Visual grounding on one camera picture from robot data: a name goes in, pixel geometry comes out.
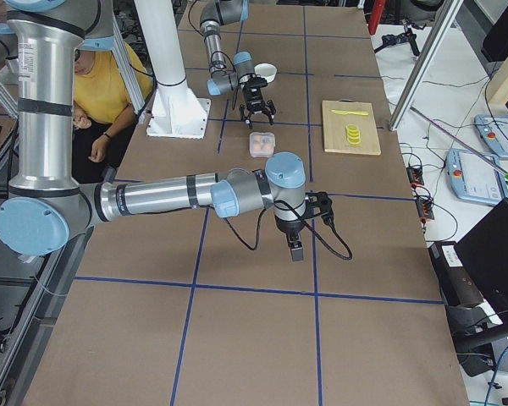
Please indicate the blue teach pendant far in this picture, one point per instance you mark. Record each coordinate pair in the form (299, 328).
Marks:
(494, 133)

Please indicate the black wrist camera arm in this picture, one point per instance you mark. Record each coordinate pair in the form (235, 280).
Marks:
(319, 204)
(256, 82)

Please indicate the lemon slice one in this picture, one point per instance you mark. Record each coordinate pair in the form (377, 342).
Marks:
(354, 142)

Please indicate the blue teach pendant near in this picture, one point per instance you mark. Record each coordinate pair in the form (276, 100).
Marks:
(474, 180)

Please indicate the black tripod clamp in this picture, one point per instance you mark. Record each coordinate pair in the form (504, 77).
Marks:
(408, 36)

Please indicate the aluminium frame post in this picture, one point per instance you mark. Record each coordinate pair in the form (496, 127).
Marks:
(443, 21)

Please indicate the white round bowl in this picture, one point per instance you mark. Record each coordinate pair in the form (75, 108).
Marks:
(266, 71)

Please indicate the black monitor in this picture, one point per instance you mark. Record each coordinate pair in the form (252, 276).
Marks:
(483, 251)

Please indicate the person in yellow shirt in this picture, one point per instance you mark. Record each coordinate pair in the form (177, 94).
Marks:
(104, 117)

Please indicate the clear plastic egg box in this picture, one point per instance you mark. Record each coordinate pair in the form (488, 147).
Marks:
(263, 138)

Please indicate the yellow plastic knife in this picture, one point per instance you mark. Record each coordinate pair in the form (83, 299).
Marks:
(348, 112)

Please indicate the blue teach pendant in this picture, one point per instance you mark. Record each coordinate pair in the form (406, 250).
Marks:
(494, 133)
(474, 180)

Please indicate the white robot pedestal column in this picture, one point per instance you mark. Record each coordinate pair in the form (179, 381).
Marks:
(176, 111)

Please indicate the red cylinder object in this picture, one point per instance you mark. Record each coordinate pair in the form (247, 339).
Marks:
(375, 16)

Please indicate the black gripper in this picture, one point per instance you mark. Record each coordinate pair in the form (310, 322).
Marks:
(290, 228)
(257, 102)

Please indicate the lemon slice four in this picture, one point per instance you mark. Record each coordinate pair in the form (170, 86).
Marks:
(351, 127)

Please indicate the lemon slice two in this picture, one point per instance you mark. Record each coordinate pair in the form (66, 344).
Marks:
(353, 136)

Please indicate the wooden cutting board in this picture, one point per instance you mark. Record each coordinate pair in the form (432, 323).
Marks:
(334, 131)

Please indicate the black orange power strip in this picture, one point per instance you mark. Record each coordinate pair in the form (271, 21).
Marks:
(422, 197)

